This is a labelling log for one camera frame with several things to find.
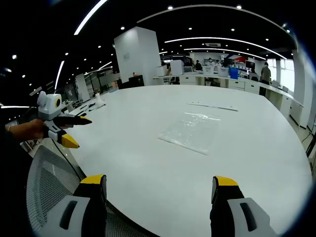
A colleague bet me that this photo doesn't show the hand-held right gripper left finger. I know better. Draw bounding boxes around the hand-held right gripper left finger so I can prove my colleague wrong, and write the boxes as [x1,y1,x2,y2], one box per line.
[39,174,108,237]

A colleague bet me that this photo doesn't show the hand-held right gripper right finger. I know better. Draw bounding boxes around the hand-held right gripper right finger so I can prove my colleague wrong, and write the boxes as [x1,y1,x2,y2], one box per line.
[209,175,278,237]

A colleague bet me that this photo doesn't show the clear resealable plastic bag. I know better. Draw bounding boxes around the clear resealable plastic bag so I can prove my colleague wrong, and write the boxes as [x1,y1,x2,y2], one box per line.
[158,112,222,156]

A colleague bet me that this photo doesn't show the person's left hand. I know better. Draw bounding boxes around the person's left hand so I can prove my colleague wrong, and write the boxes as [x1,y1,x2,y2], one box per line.
[29,118,51,140]

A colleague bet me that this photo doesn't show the small white device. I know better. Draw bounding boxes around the small white device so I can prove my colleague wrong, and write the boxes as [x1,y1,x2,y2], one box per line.
[94,94,107,109]

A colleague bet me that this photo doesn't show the grey mesh office chair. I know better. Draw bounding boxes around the grey mesh office chair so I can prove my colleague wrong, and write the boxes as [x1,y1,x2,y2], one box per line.
[26,145,158,237]

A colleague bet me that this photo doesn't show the person's dark clothing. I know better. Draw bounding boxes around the person's dark clothing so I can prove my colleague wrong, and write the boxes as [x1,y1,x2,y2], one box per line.
[0,127,32,223]

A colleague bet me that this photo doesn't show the black case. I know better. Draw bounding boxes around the black case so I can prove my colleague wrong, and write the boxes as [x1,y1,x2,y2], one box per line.
[128,75,145,87]

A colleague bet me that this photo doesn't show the white square pillar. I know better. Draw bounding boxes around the white square pillar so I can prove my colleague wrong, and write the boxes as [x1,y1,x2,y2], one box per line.
[114,26,161,87]

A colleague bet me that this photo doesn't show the flat white strip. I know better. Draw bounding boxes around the flat white strip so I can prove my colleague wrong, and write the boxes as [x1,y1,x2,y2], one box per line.
[187,101,239,112]

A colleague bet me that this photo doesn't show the white box-shaped appliance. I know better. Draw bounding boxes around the white box-shaped appliance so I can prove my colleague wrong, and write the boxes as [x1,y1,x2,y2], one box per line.
[170,60,185,76]

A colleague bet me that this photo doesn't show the long white counter with drawers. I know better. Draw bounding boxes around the long white counter with drawers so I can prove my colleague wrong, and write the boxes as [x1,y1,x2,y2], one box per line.
[153,71,304,129]

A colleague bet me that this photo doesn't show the bright window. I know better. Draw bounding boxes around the bright window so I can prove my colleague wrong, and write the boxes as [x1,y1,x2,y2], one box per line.
[268,58,296,92]

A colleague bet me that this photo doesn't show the curved ceiling light strip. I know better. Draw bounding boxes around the curved ceiling light strip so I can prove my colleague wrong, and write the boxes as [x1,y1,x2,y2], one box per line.
[184,47,267,61]
[164,37,288,60]

